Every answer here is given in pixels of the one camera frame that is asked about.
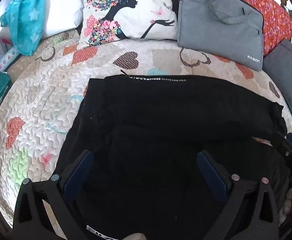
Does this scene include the heart-patterned quilt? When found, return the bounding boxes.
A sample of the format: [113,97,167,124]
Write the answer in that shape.
[0,29,292,233]

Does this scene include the red floral cloth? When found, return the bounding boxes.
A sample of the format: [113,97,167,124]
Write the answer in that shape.
[206,0,292,55]

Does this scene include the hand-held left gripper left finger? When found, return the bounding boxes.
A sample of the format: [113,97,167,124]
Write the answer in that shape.
[12,150,94,240]

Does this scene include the turquoise star blanket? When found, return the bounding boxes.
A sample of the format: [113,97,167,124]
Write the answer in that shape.
[0,0,70,56]

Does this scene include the white pillow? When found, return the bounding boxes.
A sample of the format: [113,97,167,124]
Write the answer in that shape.
[0,0,84,40]

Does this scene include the light grey laptop bag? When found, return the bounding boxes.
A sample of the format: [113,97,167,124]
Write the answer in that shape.
[177,0,264,71]

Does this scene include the box with coloured shapes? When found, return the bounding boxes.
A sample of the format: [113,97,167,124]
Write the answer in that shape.
[0,45,20,73]

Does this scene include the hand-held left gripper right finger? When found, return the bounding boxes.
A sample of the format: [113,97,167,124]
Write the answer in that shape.
[197,150,278,240]

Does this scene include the dark grey folded cloth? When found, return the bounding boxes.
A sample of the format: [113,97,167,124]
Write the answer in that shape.
[263,39,292,123]

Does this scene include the black pants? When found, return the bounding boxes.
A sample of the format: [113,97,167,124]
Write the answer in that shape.
[55,70,290,240]

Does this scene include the floral silhouette printed pillow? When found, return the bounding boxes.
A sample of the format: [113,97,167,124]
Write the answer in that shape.
[76,0,178,50]

